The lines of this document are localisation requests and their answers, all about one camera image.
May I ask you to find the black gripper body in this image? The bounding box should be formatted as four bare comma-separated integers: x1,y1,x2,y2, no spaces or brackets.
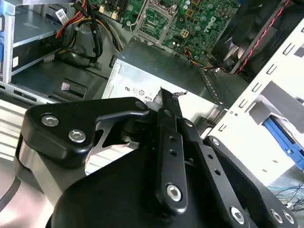
47,114,232,228

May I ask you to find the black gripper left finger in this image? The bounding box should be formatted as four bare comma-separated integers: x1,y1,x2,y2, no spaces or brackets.
14,87,189,214

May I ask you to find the hard disk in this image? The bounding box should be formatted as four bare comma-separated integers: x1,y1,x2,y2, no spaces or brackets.
262,115,304,171

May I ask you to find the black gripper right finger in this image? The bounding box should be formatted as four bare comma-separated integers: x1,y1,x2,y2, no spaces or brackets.
172,92,304,228

